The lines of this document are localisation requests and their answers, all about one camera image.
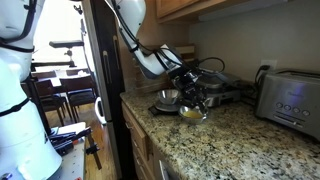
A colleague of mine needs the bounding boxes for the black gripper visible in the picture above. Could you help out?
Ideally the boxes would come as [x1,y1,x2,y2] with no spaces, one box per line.
[170,68,210,109]

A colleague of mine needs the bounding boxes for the small stainless steel bowl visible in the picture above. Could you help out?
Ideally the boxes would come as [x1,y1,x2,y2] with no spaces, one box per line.
[156,88,181,106]
[177,105,209,126]

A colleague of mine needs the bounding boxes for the black steel kitchen scale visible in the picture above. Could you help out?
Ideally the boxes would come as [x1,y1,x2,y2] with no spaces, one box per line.
[147,99,183,117]

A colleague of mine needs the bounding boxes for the black power plug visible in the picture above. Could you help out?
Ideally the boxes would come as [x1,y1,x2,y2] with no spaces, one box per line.
[254,64,272,86]

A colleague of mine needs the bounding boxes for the light wooden lower cabinets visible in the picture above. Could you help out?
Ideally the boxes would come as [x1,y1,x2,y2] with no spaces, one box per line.
[120,99,183,180]

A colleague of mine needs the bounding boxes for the stainless steel toaster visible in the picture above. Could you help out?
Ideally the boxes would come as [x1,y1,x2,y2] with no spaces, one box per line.
[254,69,320,144]

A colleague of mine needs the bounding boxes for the wooden upper cabinet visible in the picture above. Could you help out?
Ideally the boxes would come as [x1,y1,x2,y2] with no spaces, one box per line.
[154,0,291,24]

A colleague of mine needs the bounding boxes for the dark steel refrigerator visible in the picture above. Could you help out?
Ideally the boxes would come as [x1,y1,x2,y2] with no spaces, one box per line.
[81,0,129,180]

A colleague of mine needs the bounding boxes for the dark wooden dining chair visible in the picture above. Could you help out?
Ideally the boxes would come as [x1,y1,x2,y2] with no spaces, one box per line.
[59,75,98,123]
[21,79,66,127]

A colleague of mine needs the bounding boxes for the dining table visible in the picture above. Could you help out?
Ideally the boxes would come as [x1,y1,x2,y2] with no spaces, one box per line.
[33,65,96,88]

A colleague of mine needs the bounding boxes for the black device box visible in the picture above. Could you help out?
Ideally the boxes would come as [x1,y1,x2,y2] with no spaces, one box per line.
[49,130,84,157]

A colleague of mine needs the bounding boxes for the white wall outlet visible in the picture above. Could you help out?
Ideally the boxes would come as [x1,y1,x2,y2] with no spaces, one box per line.
[260,59,278,72]

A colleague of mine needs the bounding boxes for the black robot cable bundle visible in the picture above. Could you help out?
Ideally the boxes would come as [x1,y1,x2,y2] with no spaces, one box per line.
[109,0,226,79]

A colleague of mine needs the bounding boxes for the white ring shaped object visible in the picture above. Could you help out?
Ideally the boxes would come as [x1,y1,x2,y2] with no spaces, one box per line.
[94,96,108,126]

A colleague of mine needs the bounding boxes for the black stereo camera on stand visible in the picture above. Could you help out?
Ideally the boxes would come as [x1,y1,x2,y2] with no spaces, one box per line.
[48,40,85,68]

